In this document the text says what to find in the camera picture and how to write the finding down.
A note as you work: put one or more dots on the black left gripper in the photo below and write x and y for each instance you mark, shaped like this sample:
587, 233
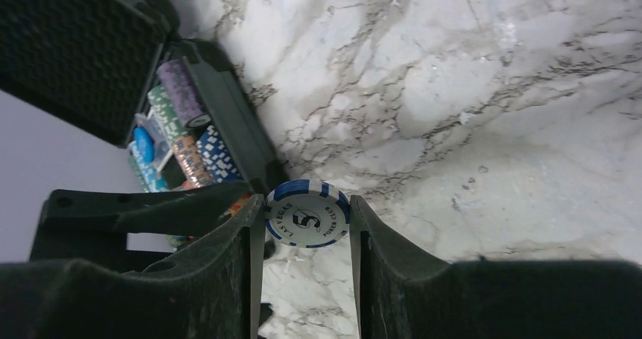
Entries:
94, 225

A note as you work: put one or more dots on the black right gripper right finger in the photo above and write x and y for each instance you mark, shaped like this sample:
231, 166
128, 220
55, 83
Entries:
402, 291

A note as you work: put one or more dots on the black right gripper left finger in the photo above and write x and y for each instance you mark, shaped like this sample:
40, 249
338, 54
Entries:
211, 289

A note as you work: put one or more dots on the blue white poker chip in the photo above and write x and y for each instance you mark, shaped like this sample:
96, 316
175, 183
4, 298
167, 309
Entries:
307, 213

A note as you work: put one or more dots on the black poker set case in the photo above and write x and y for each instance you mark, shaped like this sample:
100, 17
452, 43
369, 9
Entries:
92, 63

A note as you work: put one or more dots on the blue small blind button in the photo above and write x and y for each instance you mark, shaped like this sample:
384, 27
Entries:
144, 144

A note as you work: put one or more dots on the light blue chip stack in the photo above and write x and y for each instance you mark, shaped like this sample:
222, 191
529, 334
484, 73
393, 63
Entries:
149, 177

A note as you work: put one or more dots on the orange blue chip stack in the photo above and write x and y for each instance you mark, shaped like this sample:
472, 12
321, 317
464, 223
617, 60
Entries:
186, 152

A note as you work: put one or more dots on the blue white chip stack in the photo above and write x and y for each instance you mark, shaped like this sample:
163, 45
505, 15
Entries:
216, 157

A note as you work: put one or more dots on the green white chip stack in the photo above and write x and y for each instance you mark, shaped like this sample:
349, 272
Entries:
163, 109

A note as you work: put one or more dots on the purple chip stack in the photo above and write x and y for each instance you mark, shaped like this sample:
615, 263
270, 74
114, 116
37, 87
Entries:
175, 78

